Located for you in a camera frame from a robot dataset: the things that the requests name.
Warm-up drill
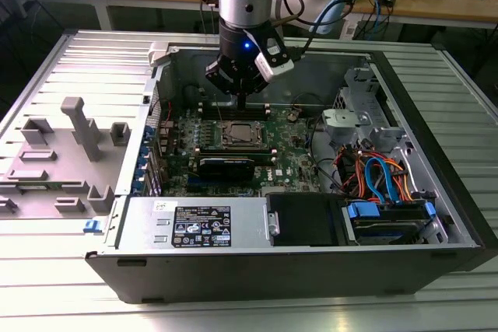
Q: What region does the grey parts rack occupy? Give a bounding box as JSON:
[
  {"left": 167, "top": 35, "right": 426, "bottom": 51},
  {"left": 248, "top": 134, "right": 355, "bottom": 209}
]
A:
[{"left": 0, "top": 96, "right": 132, "bottom": 221}]

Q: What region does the blue flat data cable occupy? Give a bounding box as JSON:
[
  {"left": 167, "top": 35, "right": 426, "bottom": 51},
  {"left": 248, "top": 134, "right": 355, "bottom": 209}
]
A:
[{"left": 363, "top": 156, "right": 398, "bottom": 205}]

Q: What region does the black camera cable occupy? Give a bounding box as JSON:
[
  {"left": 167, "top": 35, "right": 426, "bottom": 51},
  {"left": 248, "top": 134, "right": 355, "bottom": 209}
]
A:
[{"left": 287, "top": 0, "right": 351, "bottom": 61}]

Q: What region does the black and grey PC case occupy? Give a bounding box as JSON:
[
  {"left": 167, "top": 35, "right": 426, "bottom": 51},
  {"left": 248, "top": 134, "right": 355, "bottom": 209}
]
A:
[{"left": 84, "top": 40, "right": 498, "bottom": 306}]

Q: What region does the silver metal drive cage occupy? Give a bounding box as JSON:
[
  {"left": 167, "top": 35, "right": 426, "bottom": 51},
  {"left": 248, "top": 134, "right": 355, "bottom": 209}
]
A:
[{"left": 321, "top": 66, "right": 454, "bottom": 239}]

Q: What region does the thin black wire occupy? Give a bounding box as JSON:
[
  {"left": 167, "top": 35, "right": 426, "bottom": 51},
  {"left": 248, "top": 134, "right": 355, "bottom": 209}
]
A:
[{"left": 290, "top": 93, "right": 324, "bottom": 116}]

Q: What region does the metal wire locking lever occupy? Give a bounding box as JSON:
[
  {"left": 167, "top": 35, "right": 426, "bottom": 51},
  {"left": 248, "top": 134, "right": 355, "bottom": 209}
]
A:
[{"left": 212, "top": 93, "right": 225, "bottom": 127}]

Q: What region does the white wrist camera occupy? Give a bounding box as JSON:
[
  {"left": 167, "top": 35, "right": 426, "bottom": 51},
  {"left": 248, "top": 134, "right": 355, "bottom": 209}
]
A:
[{"left": 252, "top": 36, "right": 296, "bottom": 85}]

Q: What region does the silver CPU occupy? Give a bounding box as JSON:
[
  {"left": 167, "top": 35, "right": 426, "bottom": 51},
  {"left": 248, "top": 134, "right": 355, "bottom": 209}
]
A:
[{"left": 232, "top": 124, "right": 257, "bottom": 142}]

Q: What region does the metal socket cover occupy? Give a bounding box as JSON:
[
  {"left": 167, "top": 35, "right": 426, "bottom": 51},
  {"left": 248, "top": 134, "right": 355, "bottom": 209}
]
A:
[{"left": 222, "top": 121, "right": 269, "bottom": 145}]

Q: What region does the red black twisted wire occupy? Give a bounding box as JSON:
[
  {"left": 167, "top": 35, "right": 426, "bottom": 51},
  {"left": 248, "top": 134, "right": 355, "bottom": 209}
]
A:
[{"left": 149, "top": 97, "right": 173, "bottom": 125}]

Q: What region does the black graphics card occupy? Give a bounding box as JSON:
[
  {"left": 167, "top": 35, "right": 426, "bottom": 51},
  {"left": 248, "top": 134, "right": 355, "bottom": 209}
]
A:
[{"left": 197, "top": 156, "right": 257, "bottom": 183}]

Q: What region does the silver power supply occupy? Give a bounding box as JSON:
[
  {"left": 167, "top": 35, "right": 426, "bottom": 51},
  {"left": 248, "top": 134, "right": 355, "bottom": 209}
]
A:
[{"left": 115, "top": 195, "right": 273, "bottom": 250}]

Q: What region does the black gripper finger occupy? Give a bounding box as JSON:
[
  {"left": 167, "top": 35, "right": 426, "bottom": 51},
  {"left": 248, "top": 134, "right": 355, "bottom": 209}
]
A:
[
  {"left": 205, "top": 54, "right": 244, "bottom": 113},
  {"left": 242, "top": 64, "right": 269, "bottom": 113}
]

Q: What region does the hard disk in blue carrier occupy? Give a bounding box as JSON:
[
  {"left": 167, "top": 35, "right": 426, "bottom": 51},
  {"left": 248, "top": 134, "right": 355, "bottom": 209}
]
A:
[{"left": 341, "top": 198, "right": 437, "bottom": 246}]

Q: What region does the green motherboard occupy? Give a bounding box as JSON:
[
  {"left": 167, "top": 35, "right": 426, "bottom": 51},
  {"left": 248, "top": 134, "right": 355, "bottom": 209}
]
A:
[{"left": 155, "top": 104, "right": 324, "bottom": 197}]

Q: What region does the orange wire bundle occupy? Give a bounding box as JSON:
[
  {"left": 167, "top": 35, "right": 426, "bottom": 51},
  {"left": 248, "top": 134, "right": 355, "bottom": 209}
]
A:
[{"left": 335, "top": 145, "right": 416, "bottom": 204}]

